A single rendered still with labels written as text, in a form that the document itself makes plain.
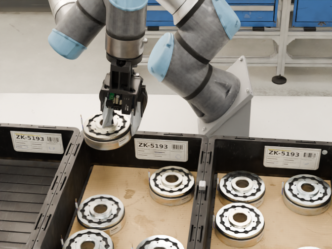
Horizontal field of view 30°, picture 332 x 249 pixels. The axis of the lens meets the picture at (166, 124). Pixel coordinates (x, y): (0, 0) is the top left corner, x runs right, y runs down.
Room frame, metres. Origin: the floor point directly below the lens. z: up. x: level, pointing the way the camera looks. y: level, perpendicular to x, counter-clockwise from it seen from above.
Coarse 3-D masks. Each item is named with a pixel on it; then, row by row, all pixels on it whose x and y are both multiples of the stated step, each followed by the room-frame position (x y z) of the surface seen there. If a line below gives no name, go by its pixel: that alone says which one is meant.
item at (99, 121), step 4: (96, 120) 1.09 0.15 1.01; (100, 120) 1.09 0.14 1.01; (116, 120) 1.09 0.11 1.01; (96, 124) 1.08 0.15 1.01; (112, 124) 1.07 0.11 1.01; (116, 124) 1.07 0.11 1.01; (100, 128) 1.06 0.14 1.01; (104, 128) 1.06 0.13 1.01; (108, 128) 1.06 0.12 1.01; (112, 128) 1.06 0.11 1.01
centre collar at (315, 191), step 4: (304, 180) 1.04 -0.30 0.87; (308, 180) 1.04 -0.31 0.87; (300, 184) 1.03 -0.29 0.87; (304, 184) 1.03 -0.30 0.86; (308, 184) 1.03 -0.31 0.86; (312, 184) 1.03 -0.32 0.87; (316, 184) 1.03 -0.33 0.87; (296, 188) 1.02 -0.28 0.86; (300, 188) 1.01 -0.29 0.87; (316, 188) 1.01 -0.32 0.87; (300, 192) 1.00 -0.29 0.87; (304, 192) 1.00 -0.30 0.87; (308, 192) 1.00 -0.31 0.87; (312, 192) 1.00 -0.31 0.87; (316, 192) 1.00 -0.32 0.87; (308, 196) 0.99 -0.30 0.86
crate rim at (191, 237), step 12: (144, 132) 1.15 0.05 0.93; (156, 132) 1.15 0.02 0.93; (168, 132) 1.15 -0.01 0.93; (204, 144) 1.10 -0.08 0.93; (72, 156) 1.08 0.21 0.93; (204, 156) 1.06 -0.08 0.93; (72, 168) 1.04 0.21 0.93; (204, 168) 1.02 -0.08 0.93; (60, 180) 0.99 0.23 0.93; (60, 192) 0.96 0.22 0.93; (48, 216) 0.89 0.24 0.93; (192, 216) 0.87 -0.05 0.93; (48, 228) 0.86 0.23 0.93; (192, 228) 0.86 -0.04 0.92; (36, 240) 0.82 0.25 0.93; (192, 240) 0.81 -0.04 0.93
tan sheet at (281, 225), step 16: (272, 192) 1.05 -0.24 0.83; (272, 208) 0.99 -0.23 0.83; (288, 208) 0.99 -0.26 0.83; (272, 224) 0.94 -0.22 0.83; (288, 224) 0.94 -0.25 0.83; (304, 224) 0.94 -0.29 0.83; (320, 224) 0.94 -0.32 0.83; (272, 240) 0.90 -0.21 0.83; (288, 240) 0.90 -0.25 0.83; (304, 240) 0.90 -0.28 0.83; (320, 240) 0.89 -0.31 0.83
